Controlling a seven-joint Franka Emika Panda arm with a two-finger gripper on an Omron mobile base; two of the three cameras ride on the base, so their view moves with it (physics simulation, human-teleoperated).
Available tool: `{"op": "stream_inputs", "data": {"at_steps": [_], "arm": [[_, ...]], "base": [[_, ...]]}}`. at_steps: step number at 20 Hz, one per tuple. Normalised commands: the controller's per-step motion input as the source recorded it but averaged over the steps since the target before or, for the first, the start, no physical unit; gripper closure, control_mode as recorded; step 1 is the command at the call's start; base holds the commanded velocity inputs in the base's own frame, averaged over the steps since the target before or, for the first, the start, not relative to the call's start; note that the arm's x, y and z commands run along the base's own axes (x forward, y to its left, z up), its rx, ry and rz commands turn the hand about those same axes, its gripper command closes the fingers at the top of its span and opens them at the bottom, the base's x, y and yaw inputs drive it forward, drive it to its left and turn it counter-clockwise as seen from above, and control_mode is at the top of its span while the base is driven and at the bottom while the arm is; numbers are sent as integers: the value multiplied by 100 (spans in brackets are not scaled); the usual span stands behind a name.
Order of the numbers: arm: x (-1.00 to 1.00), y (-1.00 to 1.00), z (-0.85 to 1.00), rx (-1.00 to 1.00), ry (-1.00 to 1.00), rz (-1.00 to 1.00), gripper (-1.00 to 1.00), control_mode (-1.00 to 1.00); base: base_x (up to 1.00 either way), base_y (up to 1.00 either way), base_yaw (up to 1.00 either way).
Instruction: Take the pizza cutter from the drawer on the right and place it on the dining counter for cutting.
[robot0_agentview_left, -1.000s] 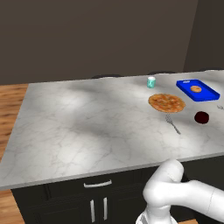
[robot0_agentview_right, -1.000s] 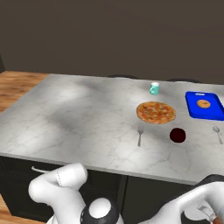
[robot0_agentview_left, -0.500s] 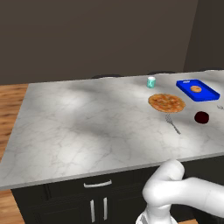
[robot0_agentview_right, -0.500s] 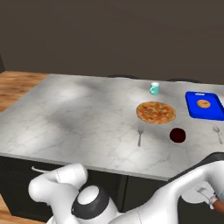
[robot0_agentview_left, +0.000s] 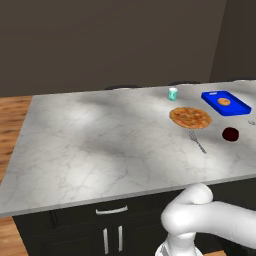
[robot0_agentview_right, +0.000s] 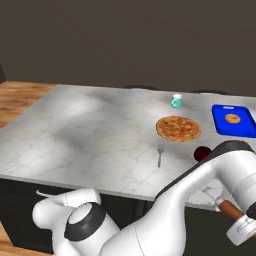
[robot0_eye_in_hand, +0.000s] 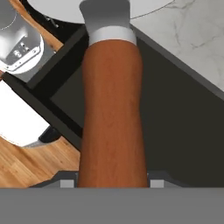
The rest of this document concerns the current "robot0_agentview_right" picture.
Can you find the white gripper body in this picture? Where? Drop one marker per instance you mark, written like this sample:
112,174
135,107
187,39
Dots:
242,230

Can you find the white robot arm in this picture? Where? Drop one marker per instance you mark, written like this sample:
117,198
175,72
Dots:
173,213

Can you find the round pizza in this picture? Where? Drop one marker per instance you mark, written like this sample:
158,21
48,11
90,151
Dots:
178,128

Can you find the dark red round object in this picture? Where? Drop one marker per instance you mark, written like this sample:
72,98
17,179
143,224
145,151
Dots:
201,153

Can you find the blue tray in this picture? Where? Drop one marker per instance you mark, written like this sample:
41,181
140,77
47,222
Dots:
220,125

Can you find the silver fork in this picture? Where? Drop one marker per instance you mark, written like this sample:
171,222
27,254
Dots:
160,155

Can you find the glazed donut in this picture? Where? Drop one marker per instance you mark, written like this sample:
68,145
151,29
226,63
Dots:
232,118

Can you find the teal mug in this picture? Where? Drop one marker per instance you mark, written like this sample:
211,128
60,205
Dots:
176,101

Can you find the dark island cabinet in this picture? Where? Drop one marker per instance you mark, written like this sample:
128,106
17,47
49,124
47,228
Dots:
18,208

